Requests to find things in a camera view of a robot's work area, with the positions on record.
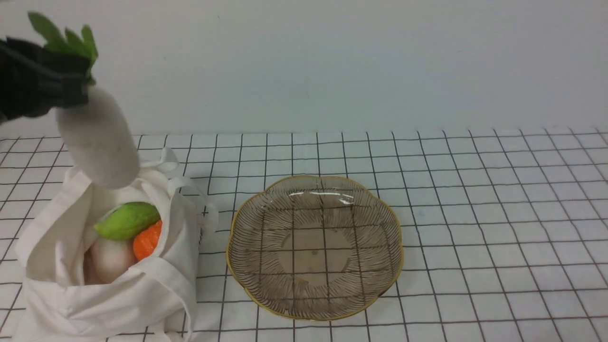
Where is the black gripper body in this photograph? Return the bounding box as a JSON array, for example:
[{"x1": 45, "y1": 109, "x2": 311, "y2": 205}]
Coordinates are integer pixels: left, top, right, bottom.
[{"x1": 0, "y1": 38, "x2": 91, "y2": 122}]

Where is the white radish with green leaves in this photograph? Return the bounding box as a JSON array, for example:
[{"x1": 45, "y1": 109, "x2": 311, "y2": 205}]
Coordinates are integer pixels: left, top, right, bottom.
[{"x1": 28, "y1": 11, "x2": 140, "y2": 189}]

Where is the white cloth tote bag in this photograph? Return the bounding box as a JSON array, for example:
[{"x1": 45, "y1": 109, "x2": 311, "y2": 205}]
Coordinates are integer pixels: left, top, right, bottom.
[{"x1": 12, "y1": 148, "x2": 219, "y2": 342}]

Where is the white round vegetable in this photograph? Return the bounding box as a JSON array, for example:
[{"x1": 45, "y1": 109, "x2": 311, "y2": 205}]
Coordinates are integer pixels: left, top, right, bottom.
[{"x1": 83, "y1": 237, "x2": 136, "y2": 285}]

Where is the orange carrot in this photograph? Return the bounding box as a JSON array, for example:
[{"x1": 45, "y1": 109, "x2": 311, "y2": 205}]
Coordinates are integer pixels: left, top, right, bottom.
[{"x1": 132, "y1": 219, "x2": 163, "y2": 261}]

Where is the brown glass plate gold rim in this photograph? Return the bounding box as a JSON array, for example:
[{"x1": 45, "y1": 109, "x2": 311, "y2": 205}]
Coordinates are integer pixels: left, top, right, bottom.
[{"x1": 226, "y1": 175, "x2": 404, "y2": 321}]

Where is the checkered white tablecloth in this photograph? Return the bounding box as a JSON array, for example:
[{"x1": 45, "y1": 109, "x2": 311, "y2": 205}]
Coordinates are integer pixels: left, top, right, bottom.
[{"x1": 0, "y1": 126, "x2": 608, "y2": 342}]

